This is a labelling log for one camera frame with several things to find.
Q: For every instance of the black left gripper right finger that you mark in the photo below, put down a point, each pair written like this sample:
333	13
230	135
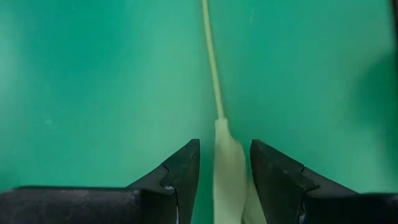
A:
280	186

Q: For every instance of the black artificial tulip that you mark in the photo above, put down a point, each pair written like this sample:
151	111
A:
228	171

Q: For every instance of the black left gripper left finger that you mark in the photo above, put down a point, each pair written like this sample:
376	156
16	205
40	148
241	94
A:
174	186

